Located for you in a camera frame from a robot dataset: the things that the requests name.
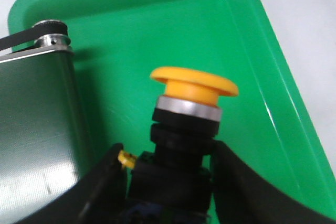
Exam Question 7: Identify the black timing belt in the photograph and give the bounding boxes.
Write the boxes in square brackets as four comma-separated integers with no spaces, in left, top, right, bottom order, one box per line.
[1,19,68,51]

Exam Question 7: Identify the metal conveyor drive pulley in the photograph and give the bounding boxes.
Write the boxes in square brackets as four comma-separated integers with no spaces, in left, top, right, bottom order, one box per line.
[32,19,73,54]

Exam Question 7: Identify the yellow mushroom push button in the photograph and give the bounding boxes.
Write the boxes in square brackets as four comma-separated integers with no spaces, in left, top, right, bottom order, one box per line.
[118,67,239,223]

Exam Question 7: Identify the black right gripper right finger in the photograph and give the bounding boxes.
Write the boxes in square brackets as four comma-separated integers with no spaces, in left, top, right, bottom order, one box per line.
[211,141,333,223]

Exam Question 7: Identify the green plastic tray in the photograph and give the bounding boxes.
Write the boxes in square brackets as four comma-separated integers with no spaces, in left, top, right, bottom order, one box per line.
[8,0,335,218]

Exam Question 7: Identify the green conveyor belt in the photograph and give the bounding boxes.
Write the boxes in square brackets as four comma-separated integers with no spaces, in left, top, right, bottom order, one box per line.
[1,52,90,223]

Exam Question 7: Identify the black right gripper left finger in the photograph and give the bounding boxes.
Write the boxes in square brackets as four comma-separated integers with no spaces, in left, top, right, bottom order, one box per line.
[20,143,127,223]

